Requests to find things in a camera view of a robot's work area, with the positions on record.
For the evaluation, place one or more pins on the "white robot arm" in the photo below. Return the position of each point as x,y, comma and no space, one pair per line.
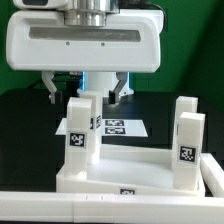
88,13

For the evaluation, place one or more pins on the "white desk top tray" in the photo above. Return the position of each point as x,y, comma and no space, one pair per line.
128,170

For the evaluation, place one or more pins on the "white marker sheet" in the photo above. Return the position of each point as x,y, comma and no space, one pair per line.
123,127

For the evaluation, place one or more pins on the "white fence bar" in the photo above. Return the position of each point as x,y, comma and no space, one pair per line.
111,209
212,174

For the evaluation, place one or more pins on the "white right fence bar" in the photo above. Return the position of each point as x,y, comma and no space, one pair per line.
212,174

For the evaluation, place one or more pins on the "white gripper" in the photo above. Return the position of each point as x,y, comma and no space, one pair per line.
41,41

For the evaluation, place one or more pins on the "white front fence bar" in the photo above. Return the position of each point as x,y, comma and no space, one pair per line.
111,209

